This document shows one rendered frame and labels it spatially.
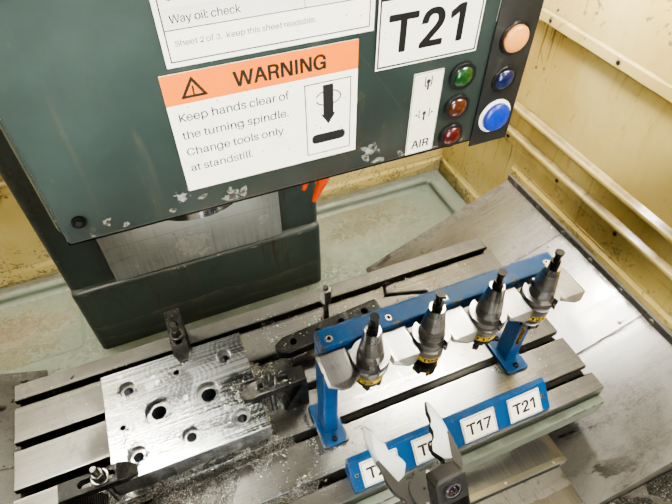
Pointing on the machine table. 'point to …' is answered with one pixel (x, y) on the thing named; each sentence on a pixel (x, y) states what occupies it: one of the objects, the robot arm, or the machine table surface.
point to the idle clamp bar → (316, 330)
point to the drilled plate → (203, 356)
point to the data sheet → (251, 26)
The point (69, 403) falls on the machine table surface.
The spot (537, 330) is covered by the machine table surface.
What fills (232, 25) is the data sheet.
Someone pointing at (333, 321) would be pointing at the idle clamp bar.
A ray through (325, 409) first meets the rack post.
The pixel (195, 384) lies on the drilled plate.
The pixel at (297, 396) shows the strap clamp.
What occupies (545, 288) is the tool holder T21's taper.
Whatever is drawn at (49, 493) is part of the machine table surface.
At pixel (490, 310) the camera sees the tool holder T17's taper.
